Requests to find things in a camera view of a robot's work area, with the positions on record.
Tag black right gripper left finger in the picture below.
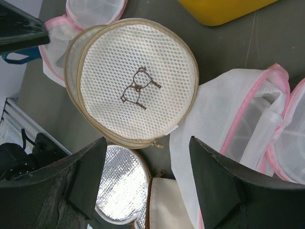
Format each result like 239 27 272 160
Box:
0 137 107 229

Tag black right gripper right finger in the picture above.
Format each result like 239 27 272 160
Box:
189 136 305 229

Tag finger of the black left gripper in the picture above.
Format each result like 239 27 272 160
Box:
0 0 50 54

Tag beige zipper pull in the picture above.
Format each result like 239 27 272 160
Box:
152 140 164 148

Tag beige mesh bag with glasses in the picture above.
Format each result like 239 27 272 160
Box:
64 18 199 149

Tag pink trimmed bag left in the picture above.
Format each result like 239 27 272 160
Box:
39 0 127 87

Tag pink trimmed bag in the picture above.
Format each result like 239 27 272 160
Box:
169 64 305 229
39 0 127 87

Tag beige foil lined bear bag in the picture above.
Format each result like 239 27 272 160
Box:
95 145 193 229

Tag pink trimmed bag centre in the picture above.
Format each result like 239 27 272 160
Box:
169 64 305 229

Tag yellow plastic basket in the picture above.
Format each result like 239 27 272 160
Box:
178 0 277 26

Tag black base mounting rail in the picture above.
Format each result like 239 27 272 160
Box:
32 133 70 157

